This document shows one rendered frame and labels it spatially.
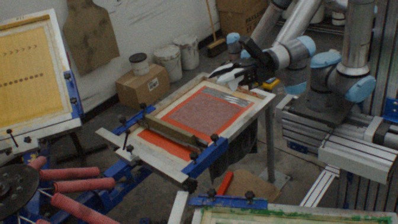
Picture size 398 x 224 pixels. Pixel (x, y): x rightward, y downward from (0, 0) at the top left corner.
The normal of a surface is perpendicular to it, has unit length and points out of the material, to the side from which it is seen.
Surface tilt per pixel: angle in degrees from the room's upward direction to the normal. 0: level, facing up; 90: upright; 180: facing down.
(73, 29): 88
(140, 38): 90
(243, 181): 1
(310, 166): 0
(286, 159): 0
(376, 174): 90
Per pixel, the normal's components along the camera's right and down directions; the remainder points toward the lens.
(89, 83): 0.73, 0.30
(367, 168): -0.62, 0.53
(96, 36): 0.33, 0.46
